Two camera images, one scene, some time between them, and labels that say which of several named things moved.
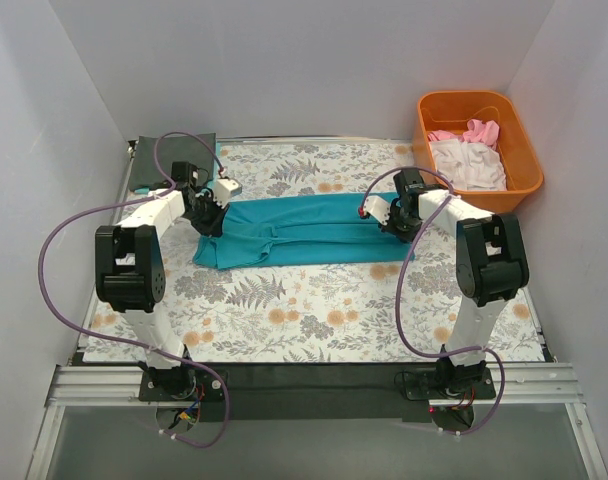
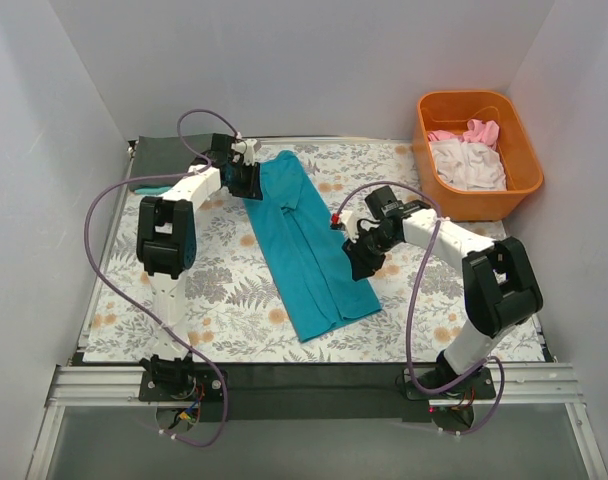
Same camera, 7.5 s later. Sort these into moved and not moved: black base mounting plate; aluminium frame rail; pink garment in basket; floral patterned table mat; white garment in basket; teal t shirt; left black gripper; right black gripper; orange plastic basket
Moved: left black gripper; right black gripper; teal t shirt
Not moved: pink garment in basket; white garment in basket; aluminium frame rail; black base mounting plate; floral patterned table mat; orange plastic basket
